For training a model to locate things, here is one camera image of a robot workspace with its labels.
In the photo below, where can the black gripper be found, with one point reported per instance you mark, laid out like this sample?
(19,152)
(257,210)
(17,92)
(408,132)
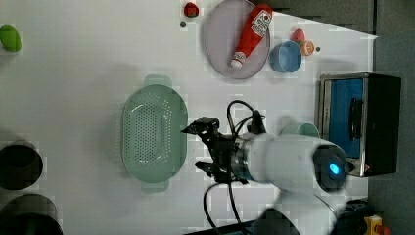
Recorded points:
(221,148)

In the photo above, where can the green plastic strainer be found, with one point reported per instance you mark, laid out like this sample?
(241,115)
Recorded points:
(153,149)

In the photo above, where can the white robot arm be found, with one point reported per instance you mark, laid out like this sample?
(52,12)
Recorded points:
(310,173)

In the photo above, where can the green cup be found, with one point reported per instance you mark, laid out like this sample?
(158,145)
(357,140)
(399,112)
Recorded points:
(301,128)

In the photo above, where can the blue bowl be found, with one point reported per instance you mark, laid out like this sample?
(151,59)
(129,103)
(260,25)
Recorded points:
(285,57)

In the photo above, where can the grey round plate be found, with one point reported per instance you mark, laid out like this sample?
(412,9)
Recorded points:
(222,31)

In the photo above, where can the red ketchup bottle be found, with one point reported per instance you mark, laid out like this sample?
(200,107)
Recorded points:
(255,28)

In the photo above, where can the small red strawberry toy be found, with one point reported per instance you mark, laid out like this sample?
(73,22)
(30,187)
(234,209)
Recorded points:
(191,10)

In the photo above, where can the orange slice toy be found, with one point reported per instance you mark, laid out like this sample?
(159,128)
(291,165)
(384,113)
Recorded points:
(307,48)

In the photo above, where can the silver black toaster oven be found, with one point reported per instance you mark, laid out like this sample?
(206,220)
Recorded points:
(360,113)

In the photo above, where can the yellow red object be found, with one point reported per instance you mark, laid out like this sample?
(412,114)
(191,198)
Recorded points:
(375,226)

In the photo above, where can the black cylinder lower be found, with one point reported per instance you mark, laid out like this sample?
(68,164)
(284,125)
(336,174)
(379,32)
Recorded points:
(30,214)

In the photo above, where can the green pepper toy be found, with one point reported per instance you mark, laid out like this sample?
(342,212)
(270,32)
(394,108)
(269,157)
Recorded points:
(10,38)

